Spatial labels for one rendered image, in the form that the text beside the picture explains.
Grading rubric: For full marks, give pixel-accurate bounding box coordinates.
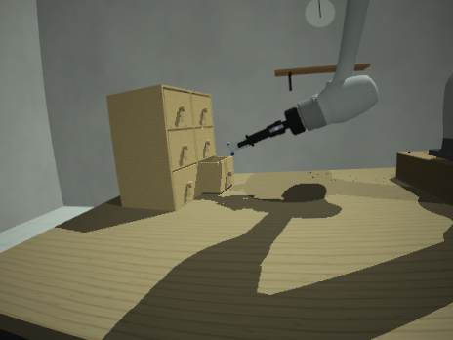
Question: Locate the tan wooden drawer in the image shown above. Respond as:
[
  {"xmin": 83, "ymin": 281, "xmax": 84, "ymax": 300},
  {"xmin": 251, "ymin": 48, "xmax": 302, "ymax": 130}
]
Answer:
[
  {"xmin": 194, "ymin": 127, "xmax": 215, "ymax": 159},
  {"xmin": 191, "ymin": 94, "xmax": 212, "ymax": 125},
  {"xmin": 163, "ymin": 89, "xmax": 192, "ymax": 127},
  {"xmin": 197, "ymin": 156, "xmax": 234, "ymax": 193},
  {"xmin": 167, "ymin": 129, "xmax": 196, "ymax": 169},
  {"xmin": 172, "ymin": 164, "xmax": 199, "ymax": 208}
]

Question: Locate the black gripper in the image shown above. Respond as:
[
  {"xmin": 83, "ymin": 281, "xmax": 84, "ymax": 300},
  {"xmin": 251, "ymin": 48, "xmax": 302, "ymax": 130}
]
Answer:
[{"xmin": 227, "ymin": 107, "xmax": 306, "ymax": 153}]

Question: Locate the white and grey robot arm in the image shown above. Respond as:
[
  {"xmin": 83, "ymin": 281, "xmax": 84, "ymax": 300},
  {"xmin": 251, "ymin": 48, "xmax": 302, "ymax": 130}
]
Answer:
[{"xmin": 297, "ymin": 0, "xmax": 453, "ymax": 161}]

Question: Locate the tan wooden chest of drawers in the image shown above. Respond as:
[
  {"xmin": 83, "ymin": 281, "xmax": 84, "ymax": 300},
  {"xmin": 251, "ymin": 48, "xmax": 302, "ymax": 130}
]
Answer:
[{"xmin": 106, "ymin": 84, "xmax": 216, "ymax": 211}]

